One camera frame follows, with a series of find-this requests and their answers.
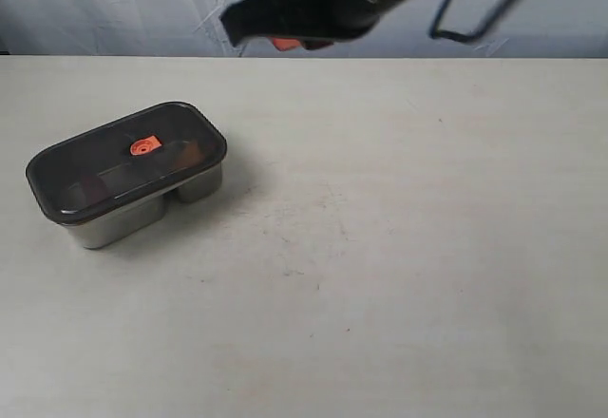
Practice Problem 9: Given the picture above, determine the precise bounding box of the steel two-compartment lunch box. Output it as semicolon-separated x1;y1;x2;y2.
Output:
53;161;223;249

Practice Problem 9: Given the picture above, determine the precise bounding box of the dark transparent lunch box lid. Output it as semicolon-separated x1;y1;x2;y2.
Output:
26;102;227;226

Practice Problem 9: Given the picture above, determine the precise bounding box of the wrinkled blue-grey backdrop cloth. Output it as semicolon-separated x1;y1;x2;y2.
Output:
1;0;607;58

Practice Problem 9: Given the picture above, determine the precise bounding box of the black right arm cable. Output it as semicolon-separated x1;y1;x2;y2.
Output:
427;0;571;43

